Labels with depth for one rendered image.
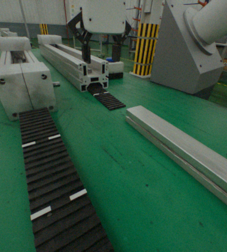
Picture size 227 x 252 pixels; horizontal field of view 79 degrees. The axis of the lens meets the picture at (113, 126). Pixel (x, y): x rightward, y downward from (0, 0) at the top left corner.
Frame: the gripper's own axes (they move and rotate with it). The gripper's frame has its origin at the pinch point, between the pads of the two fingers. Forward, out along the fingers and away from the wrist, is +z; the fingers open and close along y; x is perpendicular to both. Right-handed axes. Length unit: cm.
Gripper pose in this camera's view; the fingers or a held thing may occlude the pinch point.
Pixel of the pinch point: (102, 57)
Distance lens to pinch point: 40.5
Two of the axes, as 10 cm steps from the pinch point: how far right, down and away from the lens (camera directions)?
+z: -0.5, 8.2, 5.7
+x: -5.2, -5.1, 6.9
